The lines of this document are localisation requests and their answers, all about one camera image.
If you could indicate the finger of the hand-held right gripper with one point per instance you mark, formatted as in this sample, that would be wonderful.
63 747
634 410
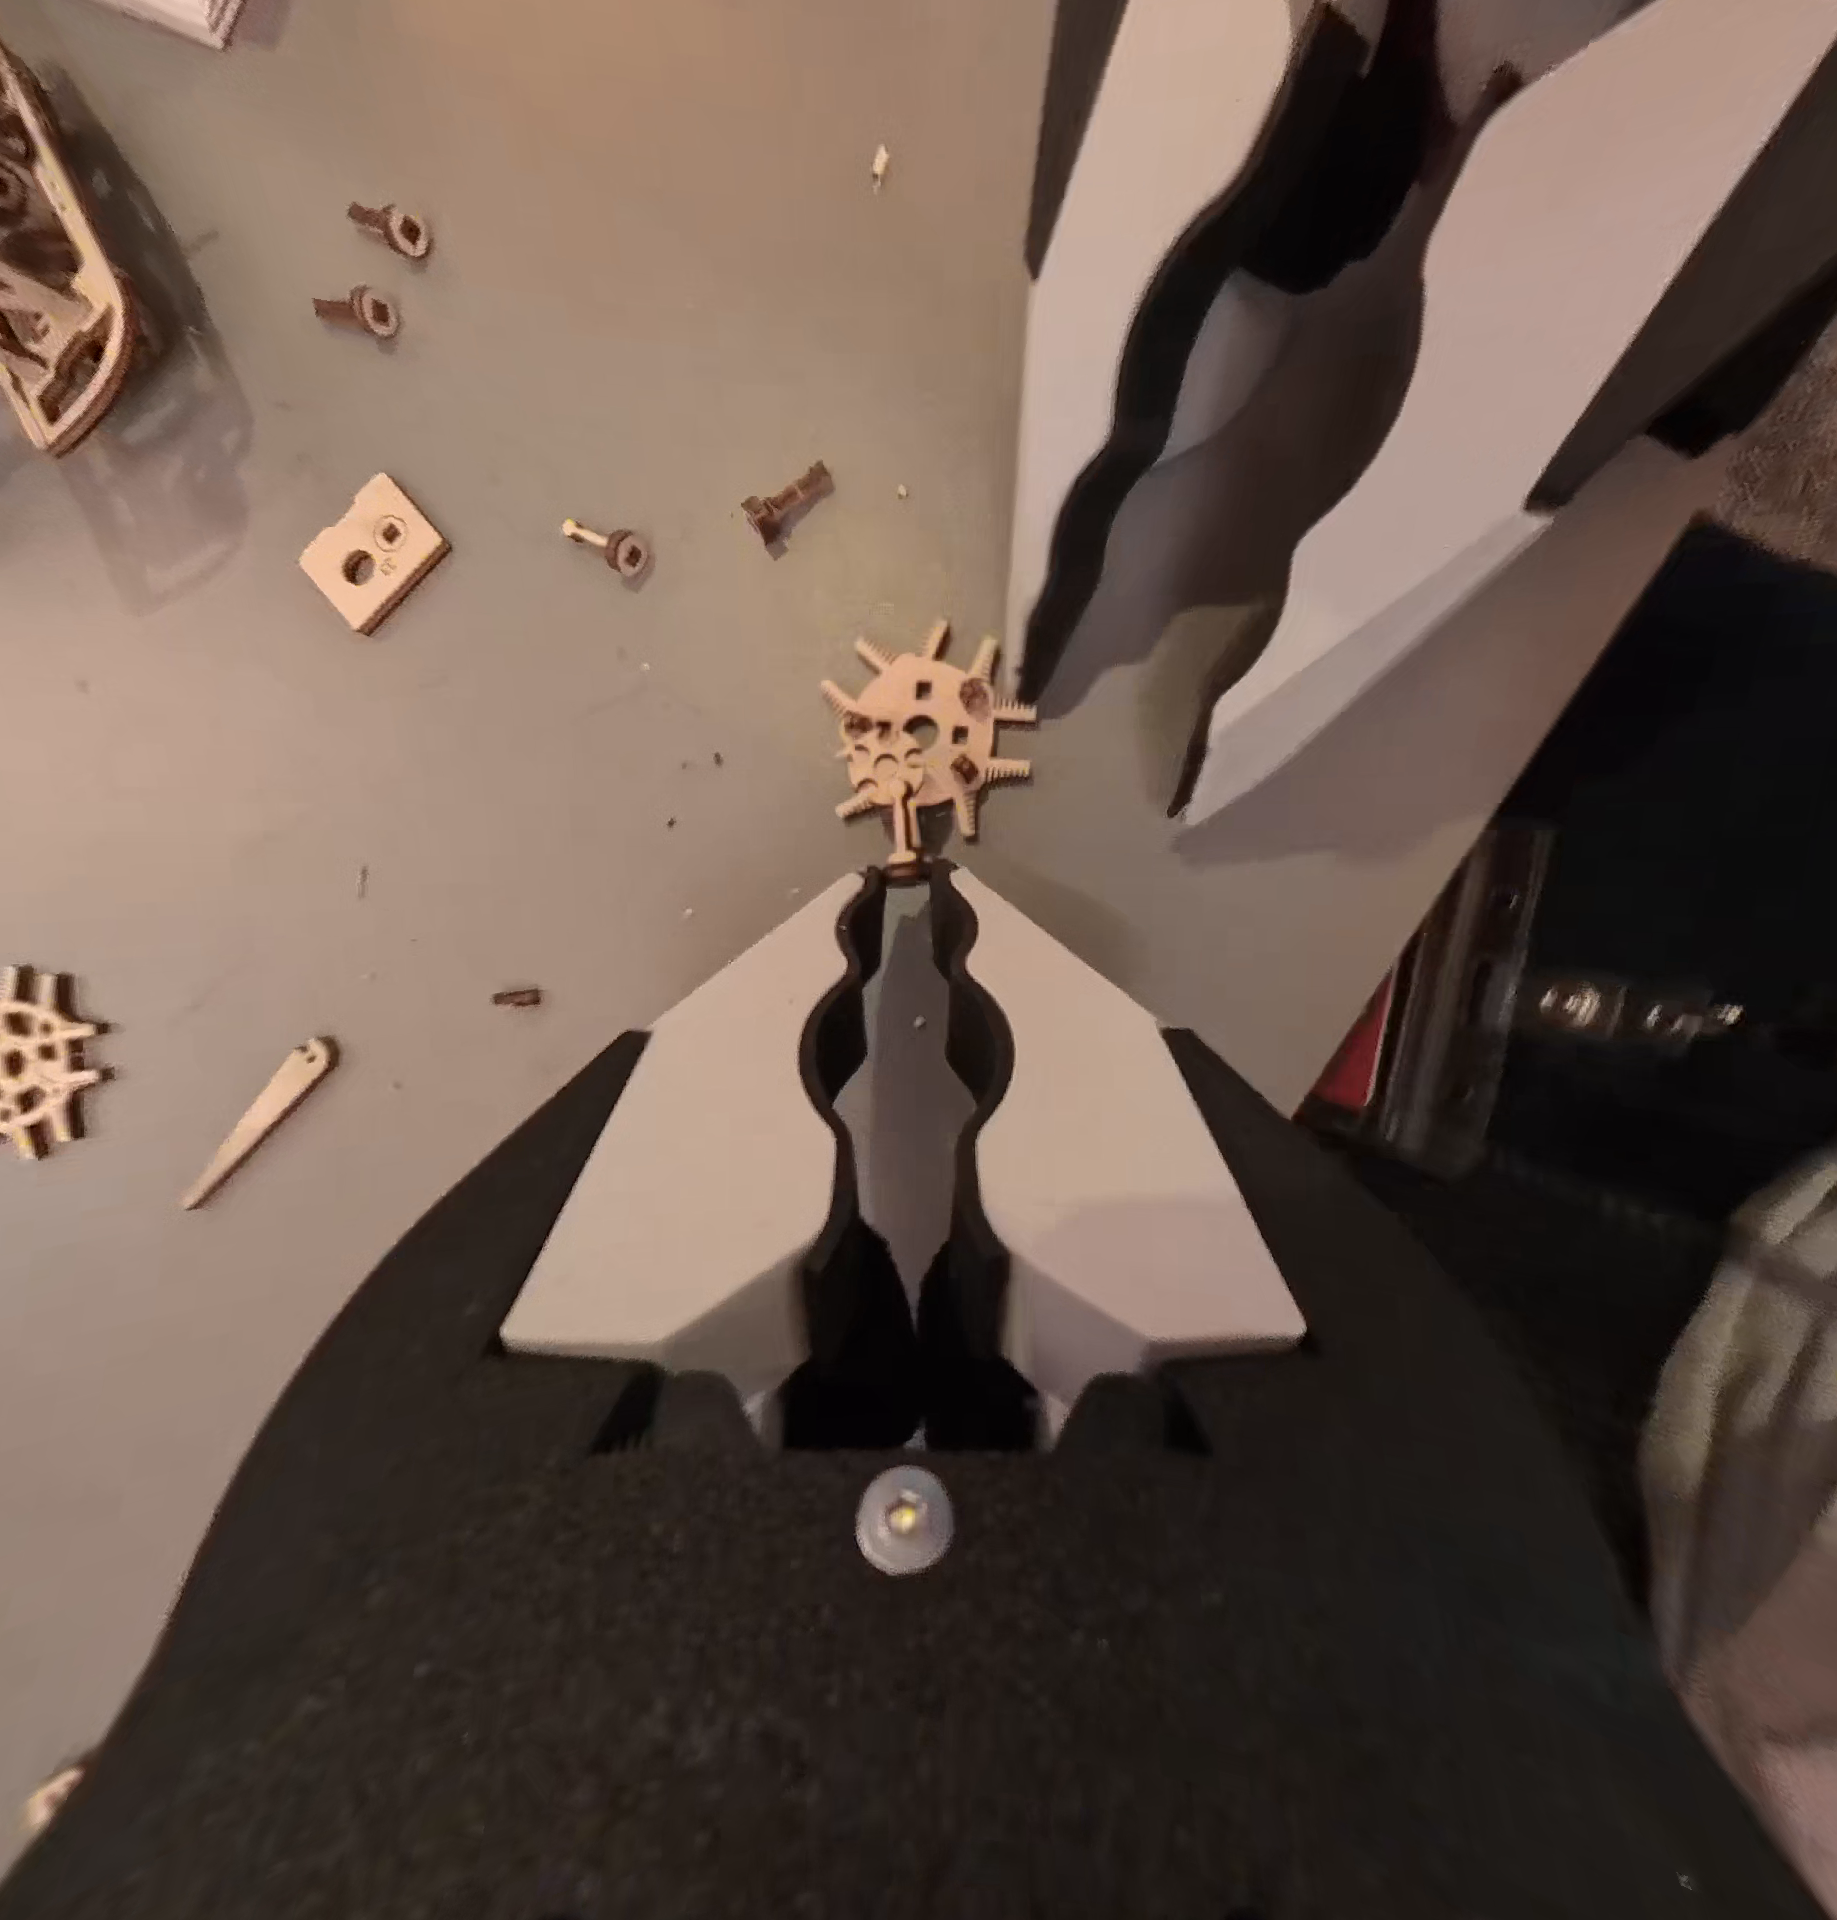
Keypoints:
1533 297
1078 378

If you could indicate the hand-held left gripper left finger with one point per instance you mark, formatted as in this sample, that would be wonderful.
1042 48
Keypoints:
678 1184

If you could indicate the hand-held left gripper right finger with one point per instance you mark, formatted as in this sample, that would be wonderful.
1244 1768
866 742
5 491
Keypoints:
1140 1184

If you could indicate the wooden spiked gear disc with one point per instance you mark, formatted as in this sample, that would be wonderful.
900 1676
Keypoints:
894 704

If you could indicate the small wooden pin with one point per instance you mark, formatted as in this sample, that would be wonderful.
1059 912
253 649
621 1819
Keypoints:
900 823

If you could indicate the grey desk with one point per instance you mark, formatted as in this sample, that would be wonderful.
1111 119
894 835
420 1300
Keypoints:
559 823

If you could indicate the dark wooden peg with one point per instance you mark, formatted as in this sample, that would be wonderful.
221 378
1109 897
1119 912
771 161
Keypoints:
777 508

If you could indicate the dark blue jeans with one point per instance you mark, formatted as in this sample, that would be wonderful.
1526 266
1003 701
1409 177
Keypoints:
1683 747

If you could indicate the pointed wooden stick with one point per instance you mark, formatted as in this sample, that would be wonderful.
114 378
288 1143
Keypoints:
257 1123

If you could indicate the round-headed wooden pin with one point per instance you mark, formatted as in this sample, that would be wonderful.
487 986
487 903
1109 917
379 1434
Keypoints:
627 554

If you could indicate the openwork wooden gear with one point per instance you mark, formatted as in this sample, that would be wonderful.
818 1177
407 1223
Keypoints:
20 1059

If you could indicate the square wooden plate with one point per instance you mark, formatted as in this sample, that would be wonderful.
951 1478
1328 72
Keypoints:
420 540

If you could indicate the white shirt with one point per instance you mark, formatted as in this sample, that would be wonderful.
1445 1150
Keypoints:
1794 1425

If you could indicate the wooden square-hole peg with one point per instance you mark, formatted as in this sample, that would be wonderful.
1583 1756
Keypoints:
371 219
342 306

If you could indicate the small wooden block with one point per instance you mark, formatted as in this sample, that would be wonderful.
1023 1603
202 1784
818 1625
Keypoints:
57 1796

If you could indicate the instruction booklet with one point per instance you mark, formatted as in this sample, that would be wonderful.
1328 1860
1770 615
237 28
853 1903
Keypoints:
183 16

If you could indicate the wooden model vehicle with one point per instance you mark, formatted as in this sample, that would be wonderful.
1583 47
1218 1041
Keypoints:
96 349

